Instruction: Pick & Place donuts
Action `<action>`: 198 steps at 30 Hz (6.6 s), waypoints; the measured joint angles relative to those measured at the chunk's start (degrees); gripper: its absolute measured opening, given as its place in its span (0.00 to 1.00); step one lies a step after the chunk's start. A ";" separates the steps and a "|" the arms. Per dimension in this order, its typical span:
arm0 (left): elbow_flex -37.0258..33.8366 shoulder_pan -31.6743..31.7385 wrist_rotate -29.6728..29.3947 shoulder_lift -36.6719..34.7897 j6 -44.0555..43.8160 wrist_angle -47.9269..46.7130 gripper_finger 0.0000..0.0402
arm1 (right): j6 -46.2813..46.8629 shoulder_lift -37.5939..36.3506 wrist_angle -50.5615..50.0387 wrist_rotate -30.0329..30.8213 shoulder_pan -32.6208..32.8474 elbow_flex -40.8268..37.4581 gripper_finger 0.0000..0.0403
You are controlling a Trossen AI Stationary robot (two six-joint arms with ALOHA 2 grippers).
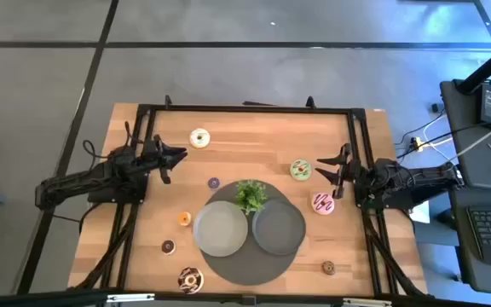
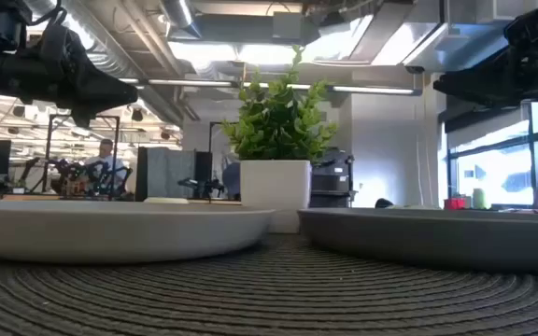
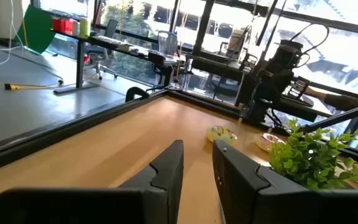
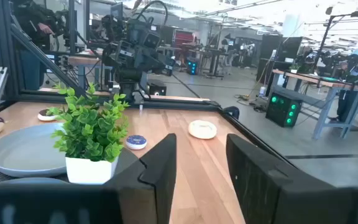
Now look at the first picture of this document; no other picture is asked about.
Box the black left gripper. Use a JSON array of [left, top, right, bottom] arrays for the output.
[[141, 134, 188, 185]]

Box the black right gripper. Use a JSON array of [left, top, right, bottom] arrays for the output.
[[315, 143, 360, 200]]

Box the large white glazed donut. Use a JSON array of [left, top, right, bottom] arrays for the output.
[[188, 127, 211, 149]]

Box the large green glazed donut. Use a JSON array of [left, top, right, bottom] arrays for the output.
[[289, 159, 313, 182]]

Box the large pink glazed donut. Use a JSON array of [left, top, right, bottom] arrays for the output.
[[310, 192, 336, 216]]

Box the large chocolate striped donut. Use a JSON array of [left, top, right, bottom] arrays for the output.
[[177, 266, 205, 295]]

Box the dark grey plate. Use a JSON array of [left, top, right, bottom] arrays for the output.
[[251, 198, 307, 257]]

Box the small potted green plant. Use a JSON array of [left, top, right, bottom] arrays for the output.
[[234, 179, 269, 216]]

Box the light grey plate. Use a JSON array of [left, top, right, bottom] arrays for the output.
[[193, 200, 249, 258]]

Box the round dark woven placemat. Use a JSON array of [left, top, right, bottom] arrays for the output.
[[199, 178, 300, 287]]

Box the grey side desk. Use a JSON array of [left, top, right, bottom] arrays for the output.
[[439, 78, 491, 296]]

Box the black slanted pole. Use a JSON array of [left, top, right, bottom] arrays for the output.
[[457, 36, 491, 96]]

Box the black metal table frame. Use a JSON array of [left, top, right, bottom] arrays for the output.
[[68, 94, 429, 299]]

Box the white cable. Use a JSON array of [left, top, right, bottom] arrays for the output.
[[422, 113, 458, 165]]

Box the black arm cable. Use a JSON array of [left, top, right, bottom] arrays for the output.
[[51, 200, 101, 235]]

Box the black floor cable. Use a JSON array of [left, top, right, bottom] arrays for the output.
[[396, 119, 491, 159]]

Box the silver rail bracket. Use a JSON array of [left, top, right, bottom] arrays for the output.
[[106, 293, 156, 304], [342, 298, 392, 307]]

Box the grey cable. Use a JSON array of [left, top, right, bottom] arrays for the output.
[[453, 114, 491, 162]]

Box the black camera rail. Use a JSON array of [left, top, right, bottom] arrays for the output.
[[0, 288, 491, 307]]

